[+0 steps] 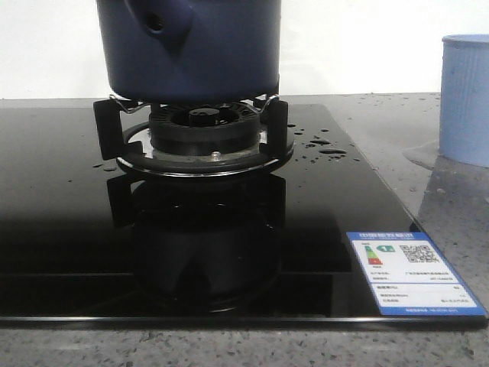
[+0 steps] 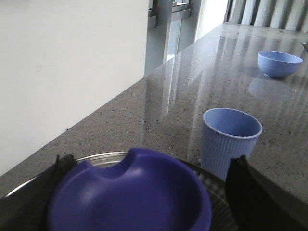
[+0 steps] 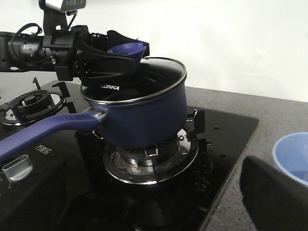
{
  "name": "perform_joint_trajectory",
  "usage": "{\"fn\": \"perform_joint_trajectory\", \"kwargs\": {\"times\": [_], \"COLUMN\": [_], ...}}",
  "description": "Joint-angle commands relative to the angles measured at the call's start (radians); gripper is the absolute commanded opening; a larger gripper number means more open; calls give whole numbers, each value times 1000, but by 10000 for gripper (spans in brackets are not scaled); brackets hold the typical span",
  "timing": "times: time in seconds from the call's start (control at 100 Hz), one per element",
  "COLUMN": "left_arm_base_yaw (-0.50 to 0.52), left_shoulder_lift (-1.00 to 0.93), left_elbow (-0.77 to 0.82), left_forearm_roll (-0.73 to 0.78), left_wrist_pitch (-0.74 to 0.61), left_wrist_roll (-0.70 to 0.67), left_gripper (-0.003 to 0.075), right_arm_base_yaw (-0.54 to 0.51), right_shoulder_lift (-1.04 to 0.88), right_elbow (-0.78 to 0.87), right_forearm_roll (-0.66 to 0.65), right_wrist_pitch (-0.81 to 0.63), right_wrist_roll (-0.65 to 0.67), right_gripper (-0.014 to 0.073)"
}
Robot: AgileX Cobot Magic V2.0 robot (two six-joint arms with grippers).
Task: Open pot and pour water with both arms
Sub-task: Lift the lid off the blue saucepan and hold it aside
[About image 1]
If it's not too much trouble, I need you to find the dark blue pot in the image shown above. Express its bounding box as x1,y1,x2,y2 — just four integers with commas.
96,1,281,104

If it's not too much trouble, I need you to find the light blue ribbed cup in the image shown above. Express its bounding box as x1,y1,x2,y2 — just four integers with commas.
439,34,488,167

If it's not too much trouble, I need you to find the black pot support grate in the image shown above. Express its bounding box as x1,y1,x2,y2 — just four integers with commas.
93,95,294,179

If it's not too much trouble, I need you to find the black gas burner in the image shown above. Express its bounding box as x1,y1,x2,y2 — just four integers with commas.
149,102,261,156

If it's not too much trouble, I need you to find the black glass gas stove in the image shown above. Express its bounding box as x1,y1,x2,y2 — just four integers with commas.
1,105,488,330

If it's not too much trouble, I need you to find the blue energy label sticker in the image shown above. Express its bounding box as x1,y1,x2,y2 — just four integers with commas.
347,232,487,317

